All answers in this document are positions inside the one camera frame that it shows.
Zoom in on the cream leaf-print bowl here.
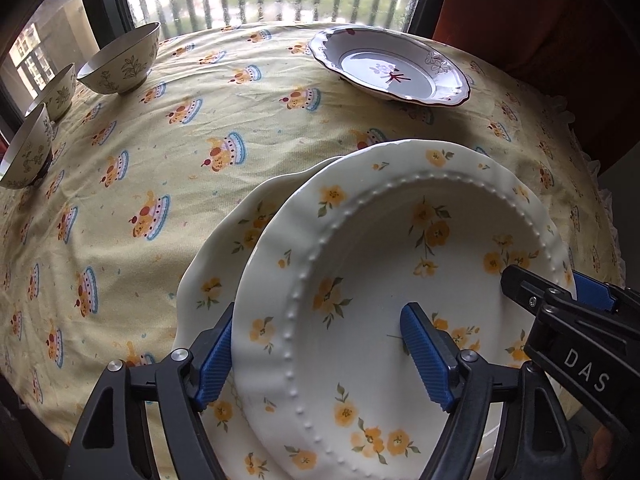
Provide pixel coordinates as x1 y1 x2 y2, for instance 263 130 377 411
0 102 55 190
25 62 78 122
76 22 162 97

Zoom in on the purple floral brown-rimmed plate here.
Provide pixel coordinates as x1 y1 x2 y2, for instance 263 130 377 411
307 25 472 108

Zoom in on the white lace-trimmed cover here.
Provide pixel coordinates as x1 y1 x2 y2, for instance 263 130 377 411
550 95 627 281

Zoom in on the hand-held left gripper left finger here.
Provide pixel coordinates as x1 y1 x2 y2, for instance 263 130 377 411
62 302 236 480

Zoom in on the red-brown wooden panel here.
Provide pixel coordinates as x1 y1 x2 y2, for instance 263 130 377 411
432 0 640 171

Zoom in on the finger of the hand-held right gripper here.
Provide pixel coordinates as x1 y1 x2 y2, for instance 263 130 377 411
570 270 640 323
500 264 583 313

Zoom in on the high-rise building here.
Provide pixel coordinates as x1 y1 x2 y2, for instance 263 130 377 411
7 22 56 101

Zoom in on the yellow floral beaded plate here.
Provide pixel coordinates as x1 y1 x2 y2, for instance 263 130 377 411
172 155 341 480
232 141 578 480

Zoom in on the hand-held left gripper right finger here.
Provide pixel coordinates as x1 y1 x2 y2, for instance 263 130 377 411
399 302 583 480

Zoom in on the yellow cake-print tablecloth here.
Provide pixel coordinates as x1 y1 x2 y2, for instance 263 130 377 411
0 22 626 461

